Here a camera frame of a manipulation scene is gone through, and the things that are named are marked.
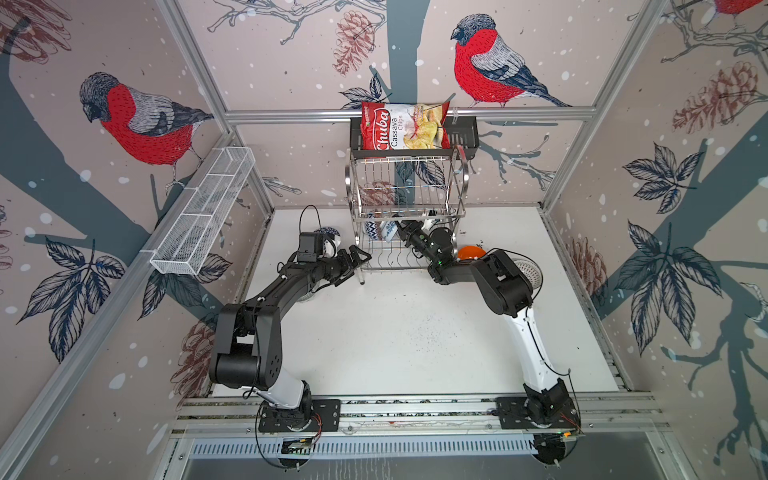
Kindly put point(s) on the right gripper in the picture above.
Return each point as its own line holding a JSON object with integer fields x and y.
{"x": 412, "y": 232}

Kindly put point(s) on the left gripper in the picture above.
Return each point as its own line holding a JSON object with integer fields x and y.
{"x": 345, "y": 268}

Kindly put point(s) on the stainless steel dish rack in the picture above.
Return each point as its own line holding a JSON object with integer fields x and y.
{"x": 404, "y": 185}

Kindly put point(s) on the blue floral ceramic bowl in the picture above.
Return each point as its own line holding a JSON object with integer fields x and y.
{"x": 390, "y": 230}

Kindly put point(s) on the red patterned bowl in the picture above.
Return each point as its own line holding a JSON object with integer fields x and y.
{"x": 373, "y": 230}

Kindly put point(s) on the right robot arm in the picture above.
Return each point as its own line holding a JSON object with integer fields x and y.
{"x": 508, "y": 284}

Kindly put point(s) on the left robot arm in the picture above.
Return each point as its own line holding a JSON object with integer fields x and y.
{"x": 248, "y": 347}

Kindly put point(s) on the dark blue patterned bowl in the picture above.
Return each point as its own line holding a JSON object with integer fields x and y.
{"x": 330, "y": 235}

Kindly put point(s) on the orange plastic bowl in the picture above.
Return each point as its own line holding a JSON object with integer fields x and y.
{"x": 470, "y": 252}

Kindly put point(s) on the red cassava chips bag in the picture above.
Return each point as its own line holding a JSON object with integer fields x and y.
{"x": 391, "y": 126}

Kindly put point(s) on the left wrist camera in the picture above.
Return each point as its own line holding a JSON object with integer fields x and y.
{"x": 311, "y": 247}

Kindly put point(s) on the black wall basket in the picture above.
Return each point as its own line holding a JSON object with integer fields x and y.
{"x": 463, "y": 132}

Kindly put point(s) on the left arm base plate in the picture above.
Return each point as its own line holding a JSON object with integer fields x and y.
{"x": 320, "y": 415}

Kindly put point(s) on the white wire mesh shelf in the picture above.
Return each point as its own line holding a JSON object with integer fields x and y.
{"x": 192, "y": 235}

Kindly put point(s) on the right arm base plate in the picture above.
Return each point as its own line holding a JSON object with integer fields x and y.
{"x": 522, "y": 411}

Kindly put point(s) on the aluminium front rail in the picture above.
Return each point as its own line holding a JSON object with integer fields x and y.
{"x": 455, "y": 414}

